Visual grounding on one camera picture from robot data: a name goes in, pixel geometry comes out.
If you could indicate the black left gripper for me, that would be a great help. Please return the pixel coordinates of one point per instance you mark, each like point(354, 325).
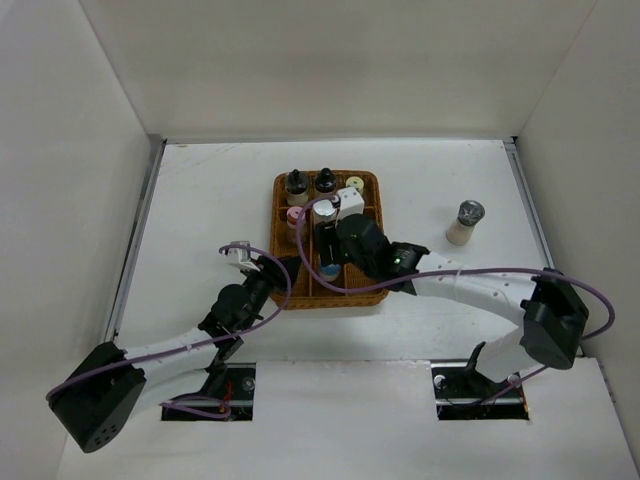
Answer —
point(272, 271)

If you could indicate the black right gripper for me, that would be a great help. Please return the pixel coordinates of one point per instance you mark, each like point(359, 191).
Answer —
point(328, 234)

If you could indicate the silver-lid jar blue label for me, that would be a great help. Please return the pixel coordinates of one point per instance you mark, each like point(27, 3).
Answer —
point(323, 211)

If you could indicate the yellow-lid white jar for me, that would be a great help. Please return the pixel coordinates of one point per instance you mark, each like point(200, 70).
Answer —
point(355, 182)

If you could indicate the black-lid jar beige contents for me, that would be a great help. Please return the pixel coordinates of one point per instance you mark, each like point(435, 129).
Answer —
point(325, 183)

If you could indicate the pink-lid spice bottle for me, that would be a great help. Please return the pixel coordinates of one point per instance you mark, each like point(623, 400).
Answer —
point(295, 218)

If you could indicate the black-lid jar white powder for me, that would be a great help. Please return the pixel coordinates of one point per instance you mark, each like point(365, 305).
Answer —
point(296, 188)

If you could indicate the clear-cap white salt bottle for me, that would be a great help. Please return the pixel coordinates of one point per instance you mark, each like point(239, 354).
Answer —
point(460, 231)

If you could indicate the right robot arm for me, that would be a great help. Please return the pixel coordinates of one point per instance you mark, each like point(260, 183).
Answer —
point(547, 314)

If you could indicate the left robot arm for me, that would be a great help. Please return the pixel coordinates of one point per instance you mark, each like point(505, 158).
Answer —
point(113, 383)

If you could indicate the brown wicker tray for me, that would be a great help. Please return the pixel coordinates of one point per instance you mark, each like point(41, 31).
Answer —
point(307, 293)

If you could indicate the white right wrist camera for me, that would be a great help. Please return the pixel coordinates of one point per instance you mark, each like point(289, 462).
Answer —
point(350, 202)

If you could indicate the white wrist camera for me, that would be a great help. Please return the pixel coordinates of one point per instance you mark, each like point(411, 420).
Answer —
point(238, 255)
point(350, 202)

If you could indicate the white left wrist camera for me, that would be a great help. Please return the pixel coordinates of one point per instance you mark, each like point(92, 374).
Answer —
point(238, 255)

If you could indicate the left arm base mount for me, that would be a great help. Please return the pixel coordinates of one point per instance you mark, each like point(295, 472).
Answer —
point(227, 396)

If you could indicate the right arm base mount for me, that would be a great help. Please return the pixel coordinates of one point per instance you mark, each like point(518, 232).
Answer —
point(462, 394)

